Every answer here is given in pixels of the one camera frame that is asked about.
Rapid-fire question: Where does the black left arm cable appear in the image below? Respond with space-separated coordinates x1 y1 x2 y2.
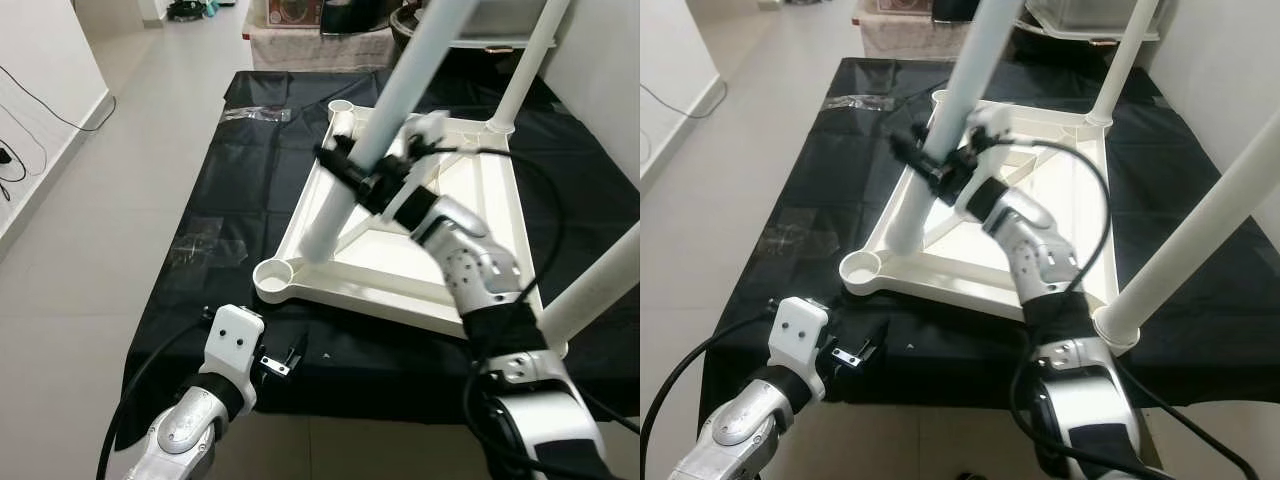
640 305 786 471
97 318 216 480

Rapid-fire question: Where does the glossy black bag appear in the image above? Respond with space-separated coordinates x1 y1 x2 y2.
320 0 391 36
930 0 986 23

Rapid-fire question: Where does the large black bowl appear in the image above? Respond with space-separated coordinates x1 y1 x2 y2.
1010 10 1111 51
390 5 531 51

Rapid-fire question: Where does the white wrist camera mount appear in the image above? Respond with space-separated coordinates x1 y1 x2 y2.
205 305 266 386
380 110 453 229
770 297 831 381
960 105 1016 216

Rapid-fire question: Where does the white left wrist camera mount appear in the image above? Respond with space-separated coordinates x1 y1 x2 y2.
205 305 266 386
770 297 831 381

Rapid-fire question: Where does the black tablecloth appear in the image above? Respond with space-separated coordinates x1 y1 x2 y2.
118 68 641 421
698 55 1280 406

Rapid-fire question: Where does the white plastic table top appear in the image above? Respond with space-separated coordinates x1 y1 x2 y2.
252 98 571 356
838 88 1141 356

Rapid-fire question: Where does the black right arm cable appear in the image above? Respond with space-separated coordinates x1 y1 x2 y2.
410 145 641 480
985 140 1261 480

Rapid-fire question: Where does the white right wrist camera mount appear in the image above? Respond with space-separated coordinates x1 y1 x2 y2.
380 110 453 229
960 105 1016 216

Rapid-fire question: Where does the thin black wall cable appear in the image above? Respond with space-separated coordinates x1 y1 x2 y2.
640 80 726 121
0 65 116 131
0 130 46 201

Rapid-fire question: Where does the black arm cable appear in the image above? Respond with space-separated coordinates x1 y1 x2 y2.
640 305 786 471
985 140 1261 480
97 318 216 480
410 145 641 480

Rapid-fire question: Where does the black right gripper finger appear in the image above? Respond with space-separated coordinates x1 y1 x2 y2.
888 125 946 186
315 140 366 191

